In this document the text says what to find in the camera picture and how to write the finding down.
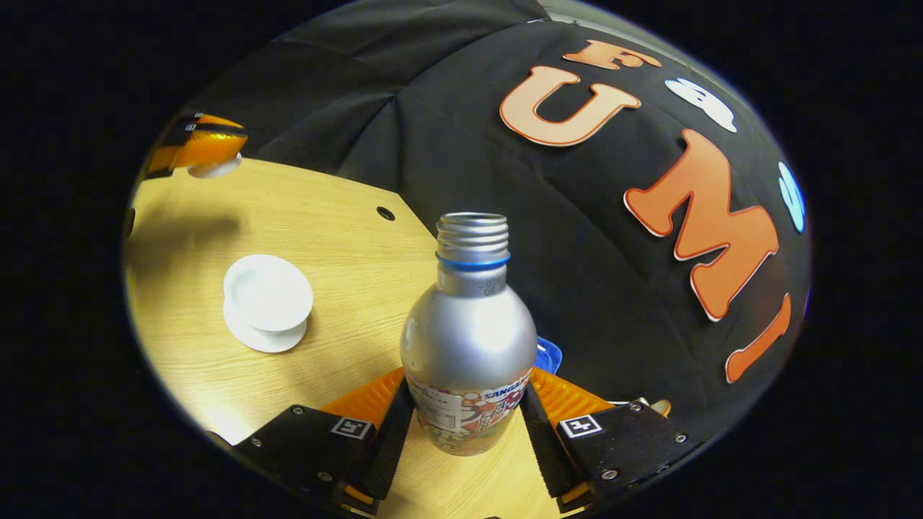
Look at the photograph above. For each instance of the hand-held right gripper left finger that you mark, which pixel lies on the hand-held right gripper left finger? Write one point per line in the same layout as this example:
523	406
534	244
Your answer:
389	447

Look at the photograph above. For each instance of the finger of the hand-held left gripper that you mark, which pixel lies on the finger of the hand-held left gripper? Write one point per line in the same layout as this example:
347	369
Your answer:
198	151
213	128

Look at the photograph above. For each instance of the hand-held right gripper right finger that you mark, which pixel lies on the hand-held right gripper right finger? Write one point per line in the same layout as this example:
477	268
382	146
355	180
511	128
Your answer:
544	447

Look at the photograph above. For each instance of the silver water bottle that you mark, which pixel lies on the silver water bottle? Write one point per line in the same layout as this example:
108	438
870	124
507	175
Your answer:
469	339

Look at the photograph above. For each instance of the white teacup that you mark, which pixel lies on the white teacup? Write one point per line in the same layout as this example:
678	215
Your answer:
268	292

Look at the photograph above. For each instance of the blue towel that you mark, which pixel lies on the blue towel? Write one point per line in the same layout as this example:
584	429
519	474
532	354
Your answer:
548	355

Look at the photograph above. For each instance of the white saucer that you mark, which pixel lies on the white saucer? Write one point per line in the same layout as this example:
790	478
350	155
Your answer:
263	340

